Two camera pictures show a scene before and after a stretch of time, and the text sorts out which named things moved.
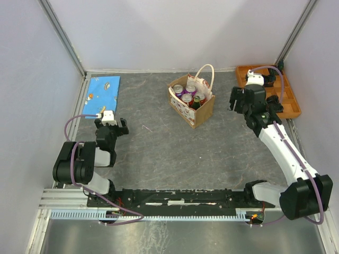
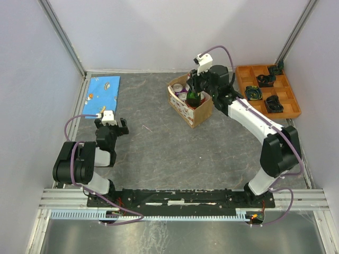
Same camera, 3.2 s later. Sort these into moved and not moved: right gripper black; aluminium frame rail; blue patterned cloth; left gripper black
Moved: right gripper black
Not moved: aluminium frame rail; blue patterned cloth; left gripper black
